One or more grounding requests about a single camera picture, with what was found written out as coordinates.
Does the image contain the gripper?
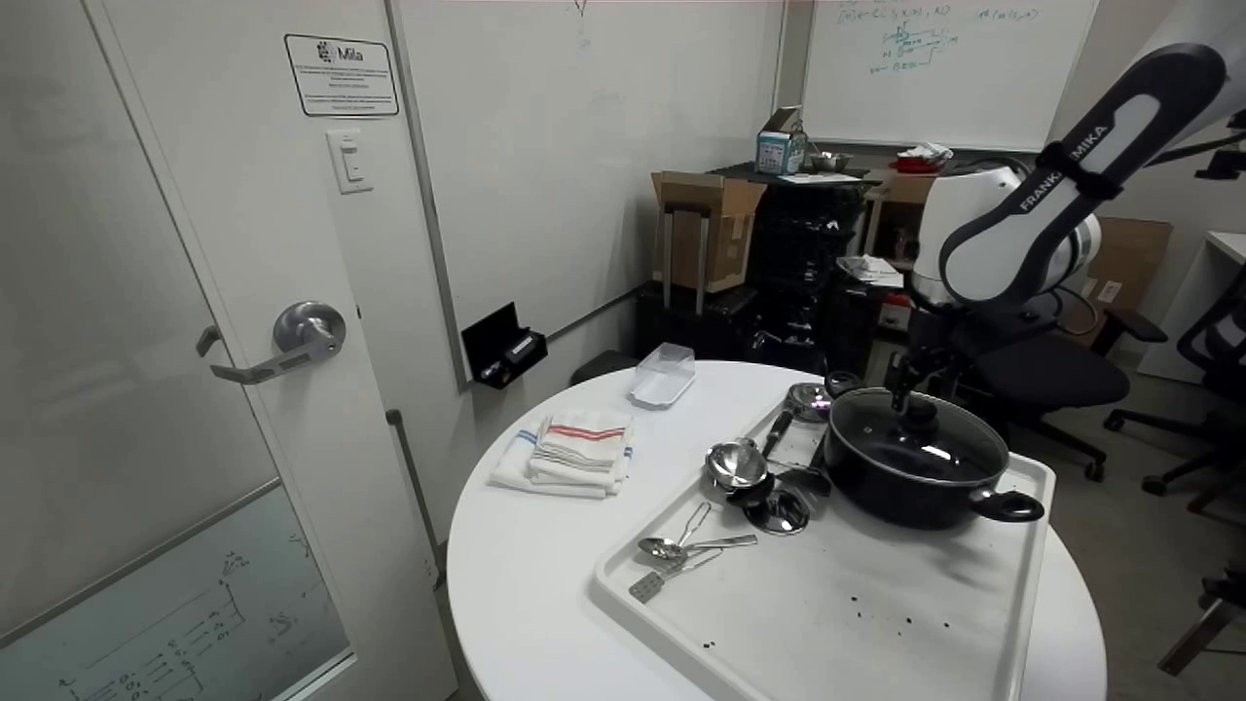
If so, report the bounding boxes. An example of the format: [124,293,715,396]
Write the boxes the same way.
[887,300,986,416]

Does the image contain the glass pot lid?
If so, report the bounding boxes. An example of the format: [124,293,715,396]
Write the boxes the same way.
[829,387,1011,484]

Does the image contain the black cooking pot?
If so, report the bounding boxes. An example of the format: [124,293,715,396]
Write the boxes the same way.
[823,387,1046,533]

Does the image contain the white plastic tray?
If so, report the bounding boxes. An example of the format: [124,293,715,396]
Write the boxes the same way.
[594,384,1058,701]

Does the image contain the black office chair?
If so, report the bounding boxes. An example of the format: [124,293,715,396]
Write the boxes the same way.
[959,288,1169,484]
[1104,263,1246,515]

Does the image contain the black shelf unit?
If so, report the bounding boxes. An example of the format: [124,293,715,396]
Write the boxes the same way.
[709,162,883,377]

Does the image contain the small steel ladle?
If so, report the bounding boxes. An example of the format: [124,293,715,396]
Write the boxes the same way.
[705,437,772,492]

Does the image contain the clear plastic container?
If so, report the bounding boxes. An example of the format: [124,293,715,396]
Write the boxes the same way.
[627,342,698,411]

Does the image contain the open cardboard box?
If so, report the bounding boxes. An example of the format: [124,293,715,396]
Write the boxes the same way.
[649,170,769,295]

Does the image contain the flat cardboard box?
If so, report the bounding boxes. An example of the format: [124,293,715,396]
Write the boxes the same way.
[1059,215,1175,349]

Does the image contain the blue and white carton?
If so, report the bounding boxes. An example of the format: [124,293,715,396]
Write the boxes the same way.
[755,104,810,177]

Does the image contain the steel spoon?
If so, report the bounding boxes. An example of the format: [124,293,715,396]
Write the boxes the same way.
[637,533,759,563]

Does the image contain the white desk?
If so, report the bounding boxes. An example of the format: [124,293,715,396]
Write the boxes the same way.
[1136,230,1246,387]

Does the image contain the whiteboard with green writing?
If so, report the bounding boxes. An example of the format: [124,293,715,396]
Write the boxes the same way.
[799,0,1103,154]

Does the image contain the small steel spatula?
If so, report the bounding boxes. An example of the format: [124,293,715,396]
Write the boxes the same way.
[629,548,727,604]

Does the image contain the red striped folded towel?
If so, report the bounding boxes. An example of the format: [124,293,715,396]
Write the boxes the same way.
[528,410,635,489]

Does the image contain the stand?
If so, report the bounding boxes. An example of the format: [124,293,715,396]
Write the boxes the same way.
[1156,565,1246,679]

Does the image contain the blue striped folded towel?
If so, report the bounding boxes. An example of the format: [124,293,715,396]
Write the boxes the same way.
[488,427,635,500]

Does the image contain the black marker holder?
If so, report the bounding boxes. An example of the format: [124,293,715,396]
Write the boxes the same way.
[459,301,549,391]

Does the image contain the white door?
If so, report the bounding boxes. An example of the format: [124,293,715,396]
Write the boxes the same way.
[0,0,458,701]

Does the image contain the white light switch plate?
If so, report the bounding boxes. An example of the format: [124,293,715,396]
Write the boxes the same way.
[325,128,375,195]

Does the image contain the grey door lever handle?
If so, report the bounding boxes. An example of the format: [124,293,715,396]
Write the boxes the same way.
[196,301,348,387]

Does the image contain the framed wall sign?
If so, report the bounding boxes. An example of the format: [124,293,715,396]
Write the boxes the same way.
[284,33,401,119]

